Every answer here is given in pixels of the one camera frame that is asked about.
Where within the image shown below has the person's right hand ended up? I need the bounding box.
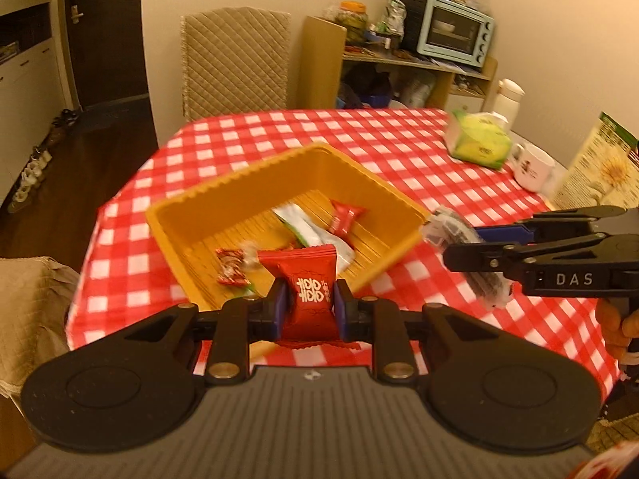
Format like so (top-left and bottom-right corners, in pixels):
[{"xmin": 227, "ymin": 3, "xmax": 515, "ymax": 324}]
[{"xmin": 596, "ymin": 298, "xmax": 633, "ymax": 360}]

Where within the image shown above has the clear black-print snack packet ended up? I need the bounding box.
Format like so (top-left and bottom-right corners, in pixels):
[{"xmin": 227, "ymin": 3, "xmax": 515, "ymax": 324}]
[{"xmin": 422, "ymin": 207, "xmax": 515, "ymax": 310}]

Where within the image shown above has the printed cardboard box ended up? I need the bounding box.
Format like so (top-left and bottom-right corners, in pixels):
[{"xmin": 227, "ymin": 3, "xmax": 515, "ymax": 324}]
[{"xmin": 552, "ymin": 111, "xmax": 639, "ymax": 210}]

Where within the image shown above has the dark door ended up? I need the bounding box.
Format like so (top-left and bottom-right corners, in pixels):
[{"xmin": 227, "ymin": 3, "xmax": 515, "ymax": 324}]
[{"xmin": 60, "ymin": 0, "xmax": 151, "ymax": 111}]

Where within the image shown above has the red checked tablecloth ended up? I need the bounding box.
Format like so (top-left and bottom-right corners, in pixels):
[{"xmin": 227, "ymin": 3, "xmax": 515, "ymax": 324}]
[{"xmin": 65, "ymin": 108, "xmax": 630, "ymax": 395}]

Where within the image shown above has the orange plastic tray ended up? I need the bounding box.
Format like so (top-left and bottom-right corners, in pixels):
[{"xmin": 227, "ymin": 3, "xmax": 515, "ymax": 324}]
[{"xmin": 146, "ymin": 142, "xmax": 433, "ymax": 360}]

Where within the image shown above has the white thermos bottle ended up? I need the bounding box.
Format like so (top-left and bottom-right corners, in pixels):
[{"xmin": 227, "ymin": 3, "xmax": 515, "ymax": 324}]
[{"xmin": 492, "ymin": 78, "xmax": 526, "ymax": 128}]

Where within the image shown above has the glass jar orange lid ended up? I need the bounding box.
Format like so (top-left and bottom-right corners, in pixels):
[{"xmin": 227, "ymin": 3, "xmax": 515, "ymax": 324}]
[{"xmin": 337, "ymin": 1, "xmax": 369, "ymax": 43}]

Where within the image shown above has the large red snack packet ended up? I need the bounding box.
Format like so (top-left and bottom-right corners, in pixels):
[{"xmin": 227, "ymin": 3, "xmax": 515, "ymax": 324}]
[{"xmin": 258, "ymin": 243, "xmax": 361, "ymax": 349}]

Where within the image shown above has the light blue toaster oven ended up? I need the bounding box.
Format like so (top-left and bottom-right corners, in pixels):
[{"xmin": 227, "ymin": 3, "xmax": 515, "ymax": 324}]
[{"xmin": 416, "ymin": 0, "xmax": 496, "ymax": 68}]

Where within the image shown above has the red gold candy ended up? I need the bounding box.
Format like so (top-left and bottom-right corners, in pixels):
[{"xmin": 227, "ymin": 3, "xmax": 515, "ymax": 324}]
[{"xmin": 214, "ymin": 247, "xmax": 250, "ymax": 287}]

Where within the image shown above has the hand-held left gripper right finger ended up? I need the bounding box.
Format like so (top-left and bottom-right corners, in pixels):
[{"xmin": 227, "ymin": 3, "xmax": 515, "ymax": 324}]
[{"xmin": 333, "ymin": 278, "xmax": 537, "ymax": 385}]

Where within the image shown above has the green tissue pack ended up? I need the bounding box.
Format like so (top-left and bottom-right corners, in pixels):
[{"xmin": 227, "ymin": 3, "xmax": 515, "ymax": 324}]
[{"xmin": 444, "ymin": 110, "xmax": 514, "ymax": 169}]

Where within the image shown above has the row of shoes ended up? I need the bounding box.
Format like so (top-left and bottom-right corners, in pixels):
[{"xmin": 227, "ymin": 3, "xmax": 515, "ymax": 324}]
[{"xmin": 7, "ymin": 107, "xmax": 83, "ymax": 213}]

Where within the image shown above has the white mug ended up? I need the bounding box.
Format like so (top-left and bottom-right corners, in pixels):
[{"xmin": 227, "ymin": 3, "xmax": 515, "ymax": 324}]
[{"xmin": 509, "ymin": 142, "xmax": 557, "ymax": 193}]

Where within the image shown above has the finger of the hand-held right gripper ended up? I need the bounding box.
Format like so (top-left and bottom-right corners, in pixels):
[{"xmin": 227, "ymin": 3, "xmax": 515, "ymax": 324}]
[
  {"xmin": 474, "ymin": 206, "xmax": 627, "ymax": 244},
  {"xmin": 443, "ymin": 234, "xmax": 608, "ymax": 275}
]

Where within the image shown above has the white cabinet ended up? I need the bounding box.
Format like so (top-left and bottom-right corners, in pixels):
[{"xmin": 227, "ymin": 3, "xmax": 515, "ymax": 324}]
[{"xmin": 0, "ymin": 0, "xmax": 81, "ymax": 205}]

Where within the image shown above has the beige quilted chair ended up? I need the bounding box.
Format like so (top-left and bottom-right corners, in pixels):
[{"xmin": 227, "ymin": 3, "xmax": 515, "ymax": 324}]
[
  {"xmin": 180, "ymin": 6, "xmax": 293, "ymax": 123},
  {"xmin": 0, "ymin": 256, "xmax": 83, "ymax": 400}
]

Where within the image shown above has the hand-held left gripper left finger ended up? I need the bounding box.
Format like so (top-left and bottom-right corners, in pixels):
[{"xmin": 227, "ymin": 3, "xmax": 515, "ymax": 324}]
[{"xmin": 102, "ymin": 277, "xmax": 290, "ymax": 385}]

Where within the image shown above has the white green snack packet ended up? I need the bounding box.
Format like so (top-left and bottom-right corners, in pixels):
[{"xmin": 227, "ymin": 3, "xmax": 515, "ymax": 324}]
[{"xmin": 272, "ymin": 204, "xmax": 356, "ymax": 273}]

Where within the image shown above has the dark bag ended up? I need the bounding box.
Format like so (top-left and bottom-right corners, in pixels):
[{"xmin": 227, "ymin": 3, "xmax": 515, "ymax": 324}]
[{"xmin": 344, "ymin": 62, "xmax": 393, "ymax": 108}]

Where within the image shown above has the small red candy packet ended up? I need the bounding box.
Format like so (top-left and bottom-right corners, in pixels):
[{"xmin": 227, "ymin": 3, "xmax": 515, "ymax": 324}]
[{"xmin": 327, "ymin": 200, "xmax": 367, "ymax": 239}]

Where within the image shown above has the wooden shelf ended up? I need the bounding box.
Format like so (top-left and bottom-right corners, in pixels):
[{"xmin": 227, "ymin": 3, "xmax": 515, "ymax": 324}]
[{"xmin": 302, "ymin": 16, "xmax": 498, "ymax": 111}]

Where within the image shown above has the green snack bag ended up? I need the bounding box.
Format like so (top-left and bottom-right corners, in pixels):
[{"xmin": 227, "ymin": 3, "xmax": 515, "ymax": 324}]
[{"xmin": 382, "ymin": 0, "xmax": 406, "ymax": 36}]

